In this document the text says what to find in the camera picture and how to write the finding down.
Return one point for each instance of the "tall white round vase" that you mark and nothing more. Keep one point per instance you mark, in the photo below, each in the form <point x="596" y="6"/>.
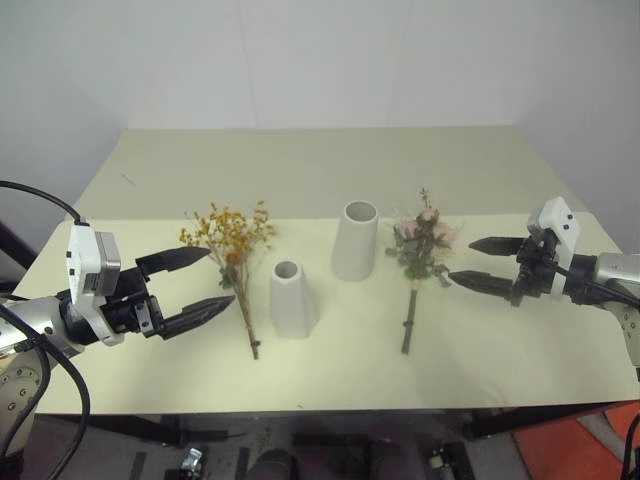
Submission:
<point x="354" y="245"/>

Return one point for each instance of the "silver caster wheel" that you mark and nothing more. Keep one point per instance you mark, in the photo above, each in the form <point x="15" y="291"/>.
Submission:
<point x="192" y="457"/>

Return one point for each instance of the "dark rounded shape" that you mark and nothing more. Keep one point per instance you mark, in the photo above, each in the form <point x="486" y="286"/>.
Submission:
<point x="274" y="465"/>

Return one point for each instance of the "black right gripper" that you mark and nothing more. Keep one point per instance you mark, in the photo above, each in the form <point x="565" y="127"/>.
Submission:
<point x="535" y="265"/>

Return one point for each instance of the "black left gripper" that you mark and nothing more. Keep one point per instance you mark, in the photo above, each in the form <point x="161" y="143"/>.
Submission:
<point x="127" y="315"/>

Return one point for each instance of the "pink rose bouquet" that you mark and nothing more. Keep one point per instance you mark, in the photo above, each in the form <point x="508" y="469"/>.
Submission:
<point x="422" y="235"/>

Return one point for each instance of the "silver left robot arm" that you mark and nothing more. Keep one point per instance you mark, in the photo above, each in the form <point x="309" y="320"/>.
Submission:
<point x="27" y="320"/>

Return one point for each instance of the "short white angular vase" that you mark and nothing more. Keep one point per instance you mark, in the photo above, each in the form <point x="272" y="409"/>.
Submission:
<point x="292" y="305"/>

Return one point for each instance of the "yellow dried flower bouquet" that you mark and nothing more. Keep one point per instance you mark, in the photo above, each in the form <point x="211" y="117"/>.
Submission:
<point x="235" y="250"/>

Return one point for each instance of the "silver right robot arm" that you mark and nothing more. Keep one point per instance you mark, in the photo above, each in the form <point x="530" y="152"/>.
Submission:
<point x="612" y="267"/>

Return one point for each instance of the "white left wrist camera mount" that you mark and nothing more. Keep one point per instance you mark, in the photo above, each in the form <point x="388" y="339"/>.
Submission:
<point x="82" y="250"/>

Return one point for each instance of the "black table frame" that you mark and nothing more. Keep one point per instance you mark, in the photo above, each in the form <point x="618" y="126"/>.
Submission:
<point x="150" y="428"/>

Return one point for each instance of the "orange floor object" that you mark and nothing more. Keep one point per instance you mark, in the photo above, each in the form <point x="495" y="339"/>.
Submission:
<point x="575" y="450"/>

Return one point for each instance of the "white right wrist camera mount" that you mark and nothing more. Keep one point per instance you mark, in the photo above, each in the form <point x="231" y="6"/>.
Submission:
<point x="562" y="220"/>

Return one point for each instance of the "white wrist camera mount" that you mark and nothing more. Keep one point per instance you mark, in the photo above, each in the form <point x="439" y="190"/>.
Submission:
<point x="82" y="250"/>
<point x="562" y="220"/>

